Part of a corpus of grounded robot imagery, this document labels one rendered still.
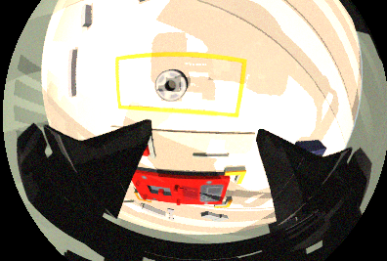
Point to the red rectangular plate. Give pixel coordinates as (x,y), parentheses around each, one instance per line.
(194,188)

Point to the yellow rectangular outline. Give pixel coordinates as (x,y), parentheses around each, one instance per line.
(181,54)

